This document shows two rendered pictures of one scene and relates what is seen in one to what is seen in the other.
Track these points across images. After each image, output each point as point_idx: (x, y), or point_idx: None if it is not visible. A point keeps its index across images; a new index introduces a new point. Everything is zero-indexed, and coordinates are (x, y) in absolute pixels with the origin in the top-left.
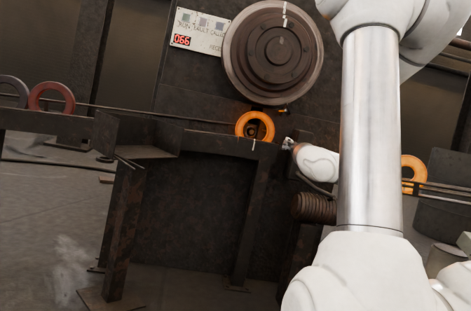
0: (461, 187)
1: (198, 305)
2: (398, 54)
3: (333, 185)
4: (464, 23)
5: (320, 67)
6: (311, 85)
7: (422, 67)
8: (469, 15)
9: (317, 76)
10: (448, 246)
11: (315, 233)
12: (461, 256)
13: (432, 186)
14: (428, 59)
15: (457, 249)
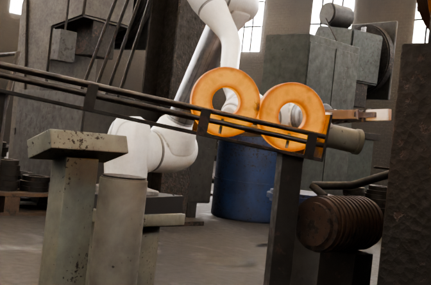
0: (133, 91)
1: None
2: (202, 33)
3: (386, 198)
4: None
5: None
6: (428, 4)
7: (200, 18)
8: None
9: None
10: (127, 177)
11: (319, 260)
12: (113, 173)
13: (177, 107)
14: (197, 14)
15: (116, 176)
